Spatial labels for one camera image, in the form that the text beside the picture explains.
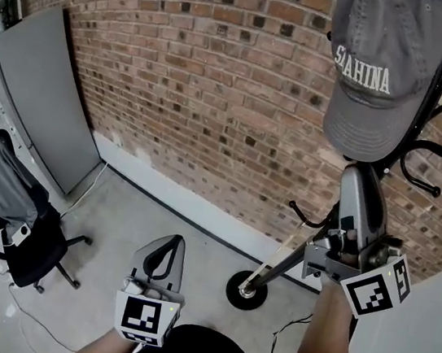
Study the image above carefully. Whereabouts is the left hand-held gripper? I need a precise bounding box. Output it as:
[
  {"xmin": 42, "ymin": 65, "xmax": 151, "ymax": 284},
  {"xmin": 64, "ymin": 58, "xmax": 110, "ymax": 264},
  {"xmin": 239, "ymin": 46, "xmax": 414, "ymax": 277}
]
[{"xmin": 109, "ymin": 227, "xmax": 195, "ymax": 350}]

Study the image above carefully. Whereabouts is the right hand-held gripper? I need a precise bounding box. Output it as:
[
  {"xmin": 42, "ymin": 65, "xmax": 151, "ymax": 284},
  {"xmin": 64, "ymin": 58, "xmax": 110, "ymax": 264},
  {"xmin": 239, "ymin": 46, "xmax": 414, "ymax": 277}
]
[{"xmin": 295, "ymin": 158, "xmax": 430, "ymax": 327}]

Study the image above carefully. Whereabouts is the black coat rack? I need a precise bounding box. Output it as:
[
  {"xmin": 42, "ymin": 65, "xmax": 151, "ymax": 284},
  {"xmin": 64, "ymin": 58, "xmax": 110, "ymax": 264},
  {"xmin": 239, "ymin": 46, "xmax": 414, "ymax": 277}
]
[{"xmin": 223, "ymin": 0, "xmax": 442, "ymax": 340}]

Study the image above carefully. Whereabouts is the grey baseball cap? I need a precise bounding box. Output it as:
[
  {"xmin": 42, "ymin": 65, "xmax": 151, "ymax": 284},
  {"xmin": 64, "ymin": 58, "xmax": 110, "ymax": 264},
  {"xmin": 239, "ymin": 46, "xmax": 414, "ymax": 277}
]
[{"xmin": 313, "ymin": 0, "xmax": 442, "ymax": 173}]

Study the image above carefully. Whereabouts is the person's left forearm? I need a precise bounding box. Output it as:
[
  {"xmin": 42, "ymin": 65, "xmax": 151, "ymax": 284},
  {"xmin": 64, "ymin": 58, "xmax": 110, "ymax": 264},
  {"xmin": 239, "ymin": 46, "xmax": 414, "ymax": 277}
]
[{"xmin": 73, "ymin": 321, "xmax": 143, "ymax": 353}]

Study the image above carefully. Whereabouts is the person's right forearm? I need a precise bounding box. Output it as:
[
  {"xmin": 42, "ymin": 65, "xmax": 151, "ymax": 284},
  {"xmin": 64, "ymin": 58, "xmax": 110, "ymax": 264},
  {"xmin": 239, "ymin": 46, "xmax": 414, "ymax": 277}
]
[{"xmin": 295, "ymin": 274, "xmax": 363, "ymax": 353}]

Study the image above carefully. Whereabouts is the person's right hand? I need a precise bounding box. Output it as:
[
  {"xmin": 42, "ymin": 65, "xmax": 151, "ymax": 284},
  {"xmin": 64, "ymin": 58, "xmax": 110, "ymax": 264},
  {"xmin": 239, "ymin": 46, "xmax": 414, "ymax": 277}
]
[{"xmin": 322, "ymin": 224, "xmax": 366, "ymax": 273}]

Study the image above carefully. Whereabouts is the pale wooden hanger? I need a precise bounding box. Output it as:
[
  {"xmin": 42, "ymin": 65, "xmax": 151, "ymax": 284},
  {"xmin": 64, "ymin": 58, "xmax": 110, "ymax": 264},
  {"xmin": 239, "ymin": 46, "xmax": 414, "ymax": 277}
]
[{"xmin": 247, "ymin": 213, "xmax": 307, "ymax": 294}]

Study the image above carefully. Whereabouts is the black swivel office chair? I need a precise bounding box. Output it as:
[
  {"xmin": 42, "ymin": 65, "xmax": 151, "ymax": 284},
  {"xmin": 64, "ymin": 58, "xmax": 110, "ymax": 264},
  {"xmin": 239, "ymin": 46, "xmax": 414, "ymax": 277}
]
[{"xmin": 0, "ymin": 129, "xmax": 107, "ymax": 301}]

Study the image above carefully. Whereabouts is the small white device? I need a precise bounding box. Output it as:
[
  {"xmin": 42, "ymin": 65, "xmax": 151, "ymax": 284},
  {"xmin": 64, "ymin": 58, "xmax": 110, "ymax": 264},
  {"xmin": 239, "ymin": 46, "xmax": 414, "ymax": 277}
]
[{"xmin": 9, "ymin": 222, "xmax": 33, "ymax": 248}]

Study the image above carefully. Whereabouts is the grey partition panel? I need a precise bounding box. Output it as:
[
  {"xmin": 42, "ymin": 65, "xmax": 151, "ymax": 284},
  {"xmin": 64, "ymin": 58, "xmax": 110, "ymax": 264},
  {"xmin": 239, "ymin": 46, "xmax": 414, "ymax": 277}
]
[{"xmin": 0, "ymin": 0, "xmax": 125, "ymax": 200}]

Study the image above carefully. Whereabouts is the white wall cable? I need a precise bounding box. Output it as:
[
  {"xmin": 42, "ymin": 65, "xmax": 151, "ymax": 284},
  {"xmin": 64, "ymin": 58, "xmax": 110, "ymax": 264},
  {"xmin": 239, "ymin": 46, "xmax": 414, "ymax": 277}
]
[{"xmin": 60, "ymin": 154, "xmax": 110, "ymax": 223}]

